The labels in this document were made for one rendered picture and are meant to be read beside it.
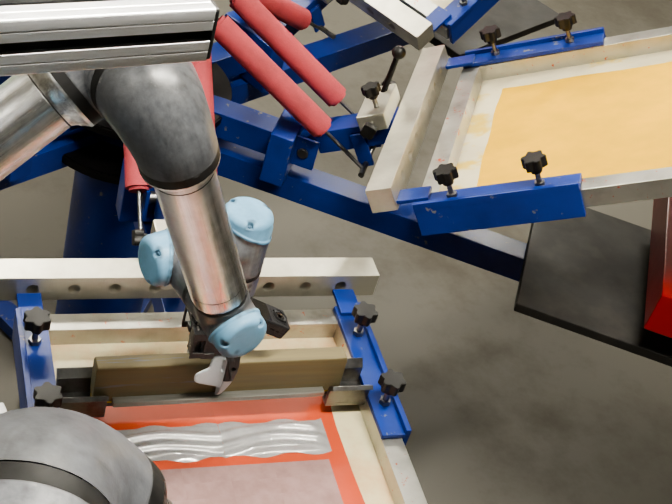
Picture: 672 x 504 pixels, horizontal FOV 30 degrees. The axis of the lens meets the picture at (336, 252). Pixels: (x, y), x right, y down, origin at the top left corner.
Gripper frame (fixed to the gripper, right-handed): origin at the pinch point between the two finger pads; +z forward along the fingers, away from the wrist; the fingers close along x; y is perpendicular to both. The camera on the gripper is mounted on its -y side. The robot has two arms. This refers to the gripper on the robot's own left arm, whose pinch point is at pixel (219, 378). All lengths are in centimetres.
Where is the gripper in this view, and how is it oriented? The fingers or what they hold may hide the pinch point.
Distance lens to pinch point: 202.4
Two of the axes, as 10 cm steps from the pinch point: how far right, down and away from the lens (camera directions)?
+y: -9.3, 0.0, -3.6
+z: -2.4, 7.4, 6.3
